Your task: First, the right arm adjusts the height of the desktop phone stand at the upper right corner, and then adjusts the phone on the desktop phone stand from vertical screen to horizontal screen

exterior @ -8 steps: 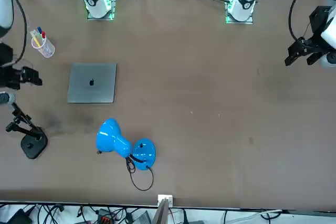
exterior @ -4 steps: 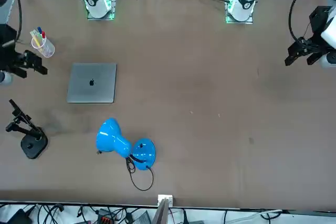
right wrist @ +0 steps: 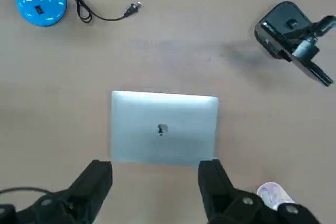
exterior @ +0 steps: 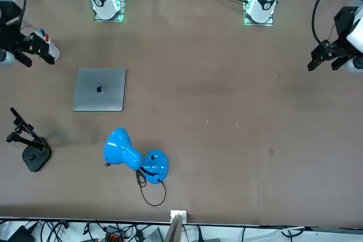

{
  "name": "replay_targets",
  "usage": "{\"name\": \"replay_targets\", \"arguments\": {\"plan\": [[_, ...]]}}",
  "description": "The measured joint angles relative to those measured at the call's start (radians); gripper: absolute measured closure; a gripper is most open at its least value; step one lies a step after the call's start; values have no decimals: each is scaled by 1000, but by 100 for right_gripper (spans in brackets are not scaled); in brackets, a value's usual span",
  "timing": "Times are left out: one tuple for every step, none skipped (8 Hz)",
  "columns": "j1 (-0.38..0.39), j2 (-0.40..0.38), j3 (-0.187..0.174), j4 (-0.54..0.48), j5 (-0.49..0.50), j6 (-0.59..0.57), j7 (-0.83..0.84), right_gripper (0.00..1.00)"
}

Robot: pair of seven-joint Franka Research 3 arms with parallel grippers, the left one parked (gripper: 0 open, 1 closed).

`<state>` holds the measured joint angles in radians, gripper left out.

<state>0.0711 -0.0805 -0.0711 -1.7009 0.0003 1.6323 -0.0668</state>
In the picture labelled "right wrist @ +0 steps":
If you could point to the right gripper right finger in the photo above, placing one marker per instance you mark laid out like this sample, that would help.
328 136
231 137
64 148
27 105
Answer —
223 203

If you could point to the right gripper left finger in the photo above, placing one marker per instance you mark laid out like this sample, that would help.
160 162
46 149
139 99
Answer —
78 200

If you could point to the pink mesh pen cup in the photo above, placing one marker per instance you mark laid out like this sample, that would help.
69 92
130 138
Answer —
273 192

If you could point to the grey closed laptop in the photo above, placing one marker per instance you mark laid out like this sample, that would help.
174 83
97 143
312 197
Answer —
162 108

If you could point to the blue desk lamp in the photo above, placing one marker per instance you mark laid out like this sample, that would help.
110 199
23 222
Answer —
39 3

